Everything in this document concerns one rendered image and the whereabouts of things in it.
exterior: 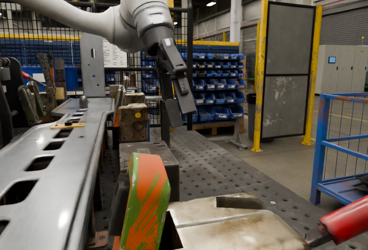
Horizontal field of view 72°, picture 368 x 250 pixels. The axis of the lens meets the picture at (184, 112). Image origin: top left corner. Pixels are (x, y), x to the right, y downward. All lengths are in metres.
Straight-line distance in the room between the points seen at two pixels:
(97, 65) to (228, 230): 1.35
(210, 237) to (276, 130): 3.74
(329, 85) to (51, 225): 11.62
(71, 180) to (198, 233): 0.27
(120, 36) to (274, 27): 3.09
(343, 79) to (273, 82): 8.72
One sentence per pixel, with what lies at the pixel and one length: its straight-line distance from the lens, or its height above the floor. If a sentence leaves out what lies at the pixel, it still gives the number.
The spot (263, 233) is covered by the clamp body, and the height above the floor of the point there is 1.06.
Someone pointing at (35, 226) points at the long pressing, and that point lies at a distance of 0.32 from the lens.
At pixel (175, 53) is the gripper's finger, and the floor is 1.19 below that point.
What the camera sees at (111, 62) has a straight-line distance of 1.74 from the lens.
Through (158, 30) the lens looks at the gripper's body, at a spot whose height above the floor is 1.24.
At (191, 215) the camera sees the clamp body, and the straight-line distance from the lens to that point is 0.19.
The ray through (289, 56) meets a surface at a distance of 3.87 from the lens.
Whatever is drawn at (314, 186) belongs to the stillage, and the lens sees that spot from 2.51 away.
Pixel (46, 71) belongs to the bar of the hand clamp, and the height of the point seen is 1.14.
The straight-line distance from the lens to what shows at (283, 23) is 3.81.
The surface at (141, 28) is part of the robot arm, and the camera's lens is 0.61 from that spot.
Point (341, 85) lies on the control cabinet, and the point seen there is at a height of 0.40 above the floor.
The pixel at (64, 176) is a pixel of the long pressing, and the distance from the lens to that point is 0.43.
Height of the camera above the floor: 1.16
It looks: 10 degrees down
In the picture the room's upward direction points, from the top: straight up
